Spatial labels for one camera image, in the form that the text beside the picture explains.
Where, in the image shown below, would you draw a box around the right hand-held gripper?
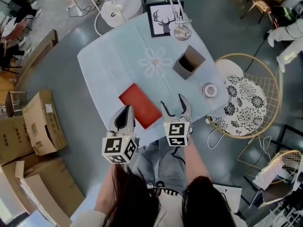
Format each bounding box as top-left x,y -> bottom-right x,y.
160,93 -> 193,148

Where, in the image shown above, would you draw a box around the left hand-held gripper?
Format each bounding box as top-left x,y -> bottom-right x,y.
101,105 -> 139,165

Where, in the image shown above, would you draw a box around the clear glass cup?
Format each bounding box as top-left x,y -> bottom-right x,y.
201,82 -> 218,98

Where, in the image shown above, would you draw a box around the person's right forearm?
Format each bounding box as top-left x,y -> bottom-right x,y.
183,140 -> 214,183

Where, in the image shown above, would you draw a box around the person's left forearm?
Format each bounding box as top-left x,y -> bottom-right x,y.
94,166 -> 124,214

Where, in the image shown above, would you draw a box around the grey open square box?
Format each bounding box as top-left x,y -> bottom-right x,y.
172,44 -> 206,80

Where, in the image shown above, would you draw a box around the person's blue jeans legs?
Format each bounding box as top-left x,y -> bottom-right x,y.
134,138 -> 191,195

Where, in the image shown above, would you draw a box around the pale blue flower tablecloth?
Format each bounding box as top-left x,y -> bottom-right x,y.
77,11 -> 229,137

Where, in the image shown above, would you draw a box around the plain white round cushion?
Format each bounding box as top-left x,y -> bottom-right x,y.
214,59 -> 244,80

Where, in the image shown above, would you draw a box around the black white floral cushion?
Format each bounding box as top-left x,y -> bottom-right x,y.
209,76 -> 267,136

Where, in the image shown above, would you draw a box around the silver desk lamp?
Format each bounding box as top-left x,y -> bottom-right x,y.
161,0 -> 192,42

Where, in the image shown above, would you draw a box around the open printed cardboard box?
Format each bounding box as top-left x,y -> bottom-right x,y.
22,88 -> 68,157

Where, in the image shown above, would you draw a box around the framed deer picture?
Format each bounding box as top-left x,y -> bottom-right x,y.
146,1 -> 184,38

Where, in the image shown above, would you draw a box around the person's white printed shirt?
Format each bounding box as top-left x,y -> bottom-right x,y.
71,182 -> 247,227

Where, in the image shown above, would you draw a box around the white flat board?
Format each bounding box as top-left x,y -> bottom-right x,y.
212,183 -> 242,214

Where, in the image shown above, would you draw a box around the large flattened cardboard box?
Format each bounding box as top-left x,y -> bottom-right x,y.
0,154 -> 86,223

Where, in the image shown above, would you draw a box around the white round side table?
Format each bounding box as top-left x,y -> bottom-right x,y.
101,0 -> 143,28

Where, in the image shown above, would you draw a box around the brown closed cardboard box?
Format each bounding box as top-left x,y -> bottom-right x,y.
0,115 -> 34,166

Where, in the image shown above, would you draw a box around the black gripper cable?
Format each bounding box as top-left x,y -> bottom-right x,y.
171,147 -> 187,169

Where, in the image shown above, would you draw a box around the white floor cable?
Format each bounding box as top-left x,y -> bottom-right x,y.
205,117 -> 225,149

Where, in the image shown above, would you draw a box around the gold wire round chair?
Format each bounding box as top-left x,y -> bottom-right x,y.
205,53 -> 284,139

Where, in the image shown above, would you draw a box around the white lamp cable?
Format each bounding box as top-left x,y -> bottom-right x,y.
88,0 -> 105,37

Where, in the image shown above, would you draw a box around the wooden bench frame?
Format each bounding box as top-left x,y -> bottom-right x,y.
13,29 -> 59,91

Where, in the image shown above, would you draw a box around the gold wire basket chair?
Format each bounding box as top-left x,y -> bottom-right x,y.
236,140 -> 303,191

